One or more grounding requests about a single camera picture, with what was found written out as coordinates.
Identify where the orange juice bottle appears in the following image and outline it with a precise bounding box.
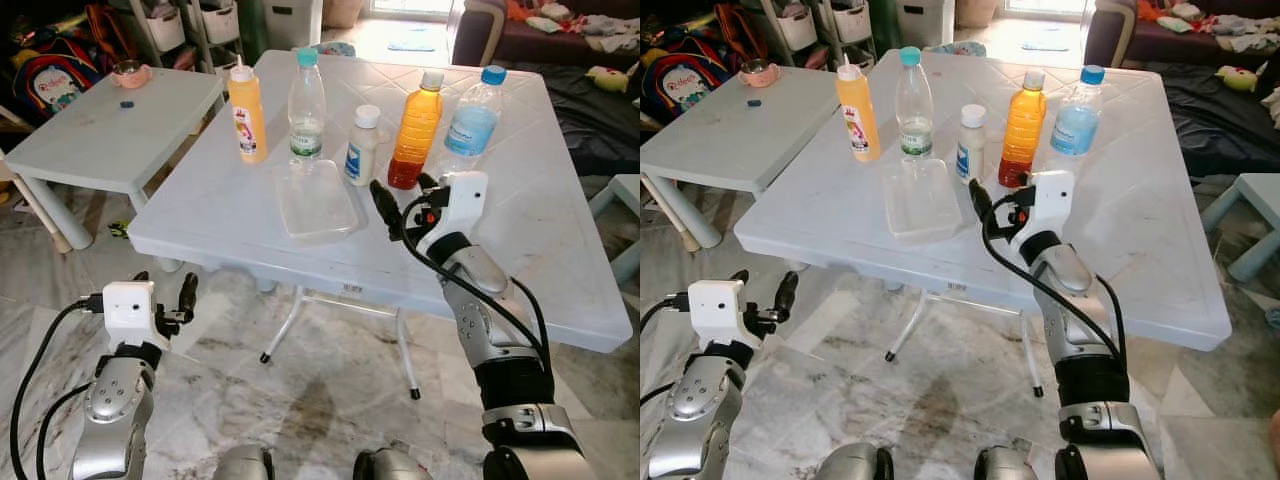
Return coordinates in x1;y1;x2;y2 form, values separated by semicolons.
998;70;1048;189
388;70;445;191

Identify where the small white bottle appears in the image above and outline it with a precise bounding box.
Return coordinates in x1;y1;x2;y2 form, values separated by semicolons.
955;104;989;185
345;104;382;188

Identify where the clear plastic container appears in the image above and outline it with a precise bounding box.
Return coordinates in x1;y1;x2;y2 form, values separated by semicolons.
272;160;360;242
882;158;964;242

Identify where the water bottle with blue cap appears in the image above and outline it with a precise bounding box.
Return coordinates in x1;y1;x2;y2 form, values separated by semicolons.
1046;65;1106;173
438;65;508;179

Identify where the clear bottle with teal cap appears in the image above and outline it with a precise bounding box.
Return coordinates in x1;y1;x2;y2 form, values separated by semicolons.
894;47;935;163
288;48;328;167

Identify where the large white plastic table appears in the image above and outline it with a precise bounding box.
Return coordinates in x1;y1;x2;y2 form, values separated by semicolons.
128;50;634;401
733;50;1233;399

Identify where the small white plastic table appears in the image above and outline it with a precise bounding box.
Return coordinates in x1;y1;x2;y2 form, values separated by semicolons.
3;68;224;251
640;68;840;251

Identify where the light blue stool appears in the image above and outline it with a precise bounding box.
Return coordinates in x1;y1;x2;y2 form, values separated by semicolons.
1200;173;1280;284
590;175;641;283

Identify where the yellow squeeze bottle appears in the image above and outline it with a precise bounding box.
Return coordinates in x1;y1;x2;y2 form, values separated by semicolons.
836;55;882;163
229;58;269;165

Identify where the dark purple sofa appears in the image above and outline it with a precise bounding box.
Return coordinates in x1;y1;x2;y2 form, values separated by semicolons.
1085;0;1280;71
452;0;641;71

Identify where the left robot leg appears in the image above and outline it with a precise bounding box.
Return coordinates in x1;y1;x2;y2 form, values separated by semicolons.
815;443;895;480
212;445;276;480

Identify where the robot leg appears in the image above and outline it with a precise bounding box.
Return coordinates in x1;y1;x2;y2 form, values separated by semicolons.
815;443;895;480
975;447;1041;480
212;445;276;480
352;448;433;480

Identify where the black floor mattress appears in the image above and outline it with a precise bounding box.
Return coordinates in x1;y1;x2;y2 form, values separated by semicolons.
528;62;641;177
1160;65;1280;177

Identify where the white plastic bin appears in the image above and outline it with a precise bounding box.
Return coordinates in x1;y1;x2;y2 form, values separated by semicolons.
893;0;957;47
262;0;324;51

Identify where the colourful school backpack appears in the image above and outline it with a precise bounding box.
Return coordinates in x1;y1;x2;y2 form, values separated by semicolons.
640;40;727;123
12;38;103;123

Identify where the yellow green soft toy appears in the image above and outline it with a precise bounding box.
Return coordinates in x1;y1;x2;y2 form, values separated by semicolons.
585;65;631;94
1218;65;1262;94

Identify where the white drawer rack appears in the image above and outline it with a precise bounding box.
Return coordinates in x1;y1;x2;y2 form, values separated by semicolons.
760;0;873;63
130;0;242;63

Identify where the right robot leg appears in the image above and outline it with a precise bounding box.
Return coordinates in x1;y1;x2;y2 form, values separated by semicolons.
975;447;1041;480
352;448;433;480

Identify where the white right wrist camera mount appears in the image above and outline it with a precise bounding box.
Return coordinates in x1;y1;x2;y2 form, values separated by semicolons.
1020;170;1077;253
418;171;490;257

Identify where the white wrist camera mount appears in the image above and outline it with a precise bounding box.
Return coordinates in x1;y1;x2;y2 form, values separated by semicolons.
688;280;753;349
1020;170;1077;253
102;281;161;351
418;171;490;257

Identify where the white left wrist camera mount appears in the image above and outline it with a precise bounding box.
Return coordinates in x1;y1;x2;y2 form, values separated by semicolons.
688;280;753;349
102;281;161;351

